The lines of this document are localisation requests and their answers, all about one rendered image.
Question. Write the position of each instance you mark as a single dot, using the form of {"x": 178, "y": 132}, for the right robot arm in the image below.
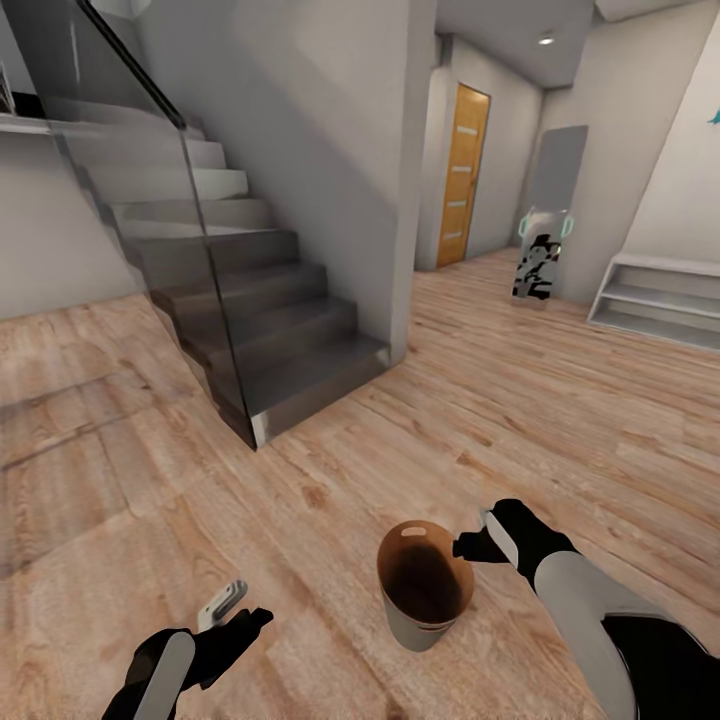
{"x": 638, "y": 661}

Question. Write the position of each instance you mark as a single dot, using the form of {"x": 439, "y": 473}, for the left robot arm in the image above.
{"x": 174, "y": 660}

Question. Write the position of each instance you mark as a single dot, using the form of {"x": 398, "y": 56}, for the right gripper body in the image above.
{"x": 474, "y": 548}

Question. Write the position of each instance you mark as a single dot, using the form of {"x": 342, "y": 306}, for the standing mirror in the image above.
{"x": 543, "y": 230}

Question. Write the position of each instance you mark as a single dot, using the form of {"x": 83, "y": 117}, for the trash can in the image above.
{"x": 425, "y": 589}

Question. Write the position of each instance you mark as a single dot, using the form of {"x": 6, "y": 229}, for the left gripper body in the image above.
{"x": 233, "y": 640}

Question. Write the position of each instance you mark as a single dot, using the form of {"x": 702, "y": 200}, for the door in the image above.
{"x": 468, "y": 130}

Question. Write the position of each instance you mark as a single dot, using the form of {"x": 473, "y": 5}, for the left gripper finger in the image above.
{"x": 261, "y": 617}

